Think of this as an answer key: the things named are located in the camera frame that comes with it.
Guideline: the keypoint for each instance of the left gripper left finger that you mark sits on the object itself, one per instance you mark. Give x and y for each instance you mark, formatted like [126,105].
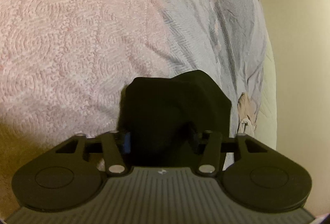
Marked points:
[113,148]

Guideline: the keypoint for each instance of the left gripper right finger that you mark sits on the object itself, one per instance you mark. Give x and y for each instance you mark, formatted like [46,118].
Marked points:
[210,161]

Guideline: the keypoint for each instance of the black pants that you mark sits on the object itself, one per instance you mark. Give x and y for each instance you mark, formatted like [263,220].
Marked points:
[166,118]

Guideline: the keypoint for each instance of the cream white garment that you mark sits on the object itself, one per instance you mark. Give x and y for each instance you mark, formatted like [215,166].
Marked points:
[246,127]

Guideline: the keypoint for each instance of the cream quilted headboard pillow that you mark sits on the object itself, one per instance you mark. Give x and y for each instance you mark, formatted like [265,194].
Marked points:
[266,130]

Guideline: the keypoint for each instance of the tan garment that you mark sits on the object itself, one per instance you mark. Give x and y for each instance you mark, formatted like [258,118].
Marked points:
[247,108]

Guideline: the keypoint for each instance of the pink grey bed cover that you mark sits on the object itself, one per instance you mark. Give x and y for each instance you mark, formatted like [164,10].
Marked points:
[64,63]

